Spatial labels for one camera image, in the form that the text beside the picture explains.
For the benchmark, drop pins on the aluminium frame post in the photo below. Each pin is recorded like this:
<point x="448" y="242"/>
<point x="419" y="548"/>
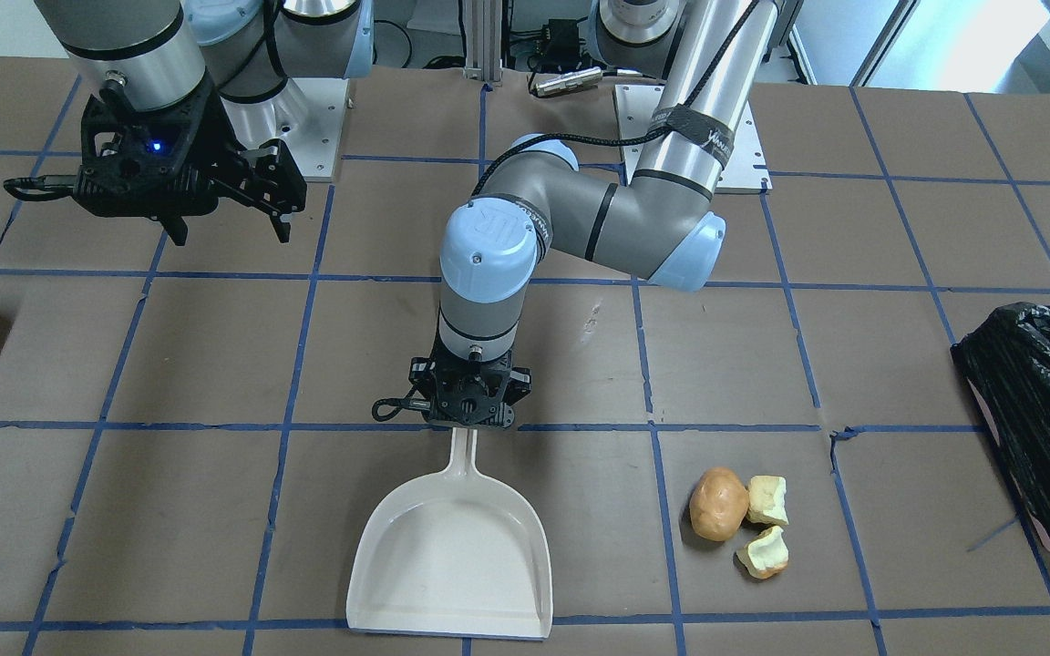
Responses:
<point x="481" y="30"/>

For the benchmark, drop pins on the white plastic dustpan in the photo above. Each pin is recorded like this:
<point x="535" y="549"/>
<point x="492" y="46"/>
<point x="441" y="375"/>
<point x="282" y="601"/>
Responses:
<point x="453" y="553"/>

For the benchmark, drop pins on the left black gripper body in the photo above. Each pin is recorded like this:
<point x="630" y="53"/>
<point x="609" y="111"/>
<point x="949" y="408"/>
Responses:
<point x="519" y="383"/>

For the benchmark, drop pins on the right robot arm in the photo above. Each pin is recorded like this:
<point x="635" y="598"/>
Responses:
<point x="161" y="50"/>

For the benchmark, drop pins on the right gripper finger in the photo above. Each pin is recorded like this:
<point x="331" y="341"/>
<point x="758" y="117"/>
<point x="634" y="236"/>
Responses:
<point x="281" y="221"/>
<point x="175" y="227"/>

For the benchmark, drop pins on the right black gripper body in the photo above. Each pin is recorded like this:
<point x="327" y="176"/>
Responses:
<point x="212" y="133"/>

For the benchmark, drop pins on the brown potato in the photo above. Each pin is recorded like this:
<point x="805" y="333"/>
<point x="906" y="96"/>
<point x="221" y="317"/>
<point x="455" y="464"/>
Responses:
<point x="718" y="505"/>

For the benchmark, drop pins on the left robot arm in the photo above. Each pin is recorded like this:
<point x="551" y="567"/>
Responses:
<point x="534" y="199"/>

